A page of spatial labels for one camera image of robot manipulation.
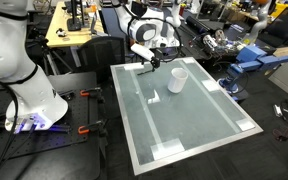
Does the grey power adapter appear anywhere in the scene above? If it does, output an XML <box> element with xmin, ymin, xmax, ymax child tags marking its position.
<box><xmin>273</xmin><ymin>104</ymin><xmax>284</xmax><ymax>119</ymax></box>

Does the black orange-handled clamp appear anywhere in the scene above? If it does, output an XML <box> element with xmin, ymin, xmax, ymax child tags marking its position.
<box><xmin>77</xmin><ymin>119</ymin><xmax>108</xmax><ymax>136</ymax></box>
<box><xmin>79</xmin><ymin>87</ymin><xmax>106</xmax><ymax>104</ymax></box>

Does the large white tape patch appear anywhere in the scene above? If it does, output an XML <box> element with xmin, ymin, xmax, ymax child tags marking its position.
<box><xmin>150</xmin><ymin>138</ymin><xmax>186</xmax><ymax>161</ymax></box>

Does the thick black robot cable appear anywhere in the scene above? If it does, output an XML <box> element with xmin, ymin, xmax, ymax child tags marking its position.
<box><xmin>0</xmin><ymin>79</ymin><xmax>23</xmax><ymax>180</ymax></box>

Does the small black white device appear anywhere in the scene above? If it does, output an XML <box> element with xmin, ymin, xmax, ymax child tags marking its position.
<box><xmin>55</xmin><ymin>27</ymin><xmax>68</xmax><ymax>38</ymax></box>

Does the black mesh office chair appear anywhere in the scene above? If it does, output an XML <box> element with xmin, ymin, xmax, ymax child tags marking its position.
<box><xmin>76</xmin><ymin>35</ymin><xmax>127</xmax><ymax>84</ymax></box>

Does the white ceramic mug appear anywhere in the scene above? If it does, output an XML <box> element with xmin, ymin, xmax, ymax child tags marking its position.
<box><xmin>167</xmin><ymin>67</ymin><xmax>189</xmax><ymax>94</ymax></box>

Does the black camera tripod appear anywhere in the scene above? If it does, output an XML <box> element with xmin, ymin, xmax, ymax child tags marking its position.
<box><xmin>26</xmin><ymin>34</ymin><xmax>74</xmax><ymax>76</ymax></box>

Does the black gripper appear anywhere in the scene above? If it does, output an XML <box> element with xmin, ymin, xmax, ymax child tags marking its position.
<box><xmin>149</xmin><ymin>55</ymin><xmax>161</xmax><ymax>73</ymax></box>

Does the yellow box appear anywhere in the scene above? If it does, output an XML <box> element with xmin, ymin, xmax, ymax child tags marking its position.
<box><xmin>271</xmin><ymin>2</ymin><xmax>288</xmax><ymax>18</ymax></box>

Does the silver robot hand mechanism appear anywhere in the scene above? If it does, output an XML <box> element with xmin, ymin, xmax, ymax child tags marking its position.
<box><xmin>202</xmin><ymin>29</ymin><xmax>239</xmax><ymax>56</ymax></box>

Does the black padded office chair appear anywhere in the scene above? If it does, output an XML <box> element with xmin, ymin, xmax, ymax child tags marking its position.
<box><xmin>260</xmin><ymin>7</ymin><xmax>288</xmax><ymax>48</ymax></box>

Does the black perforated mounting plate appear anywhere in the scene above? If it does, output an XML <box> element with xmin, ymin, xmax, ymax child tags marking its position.
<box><xmin>0</xmin><ymin>87</ymin><xmax>100</xmax><ymax>165</ymax></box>

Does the black monitor stand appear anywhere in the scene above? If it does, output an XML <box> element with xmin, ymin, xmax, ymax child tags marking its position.
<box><xmin>66</xmin><ymin>0</ymin><xmax>85</xmax><ymax>32</ymax></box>

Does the light wooden desk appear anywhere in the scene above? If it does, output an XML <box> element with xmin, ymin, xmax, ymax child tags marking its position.
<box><xmin>45</xmin><ymin>0</ymin><xmax>106</xmax><ymax>49</ymax></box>

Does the long white tape strip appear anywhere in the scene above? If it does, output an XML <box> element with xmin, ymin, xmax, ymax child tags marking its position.
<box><xmin>129</xmin><ymin>69</ymin><xmax>164</xmax><ymax>146</ymax></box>
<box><xmin>183</xmin><ymin>63</ymin><xmax>243</xmax><ymax>134</ymax></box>

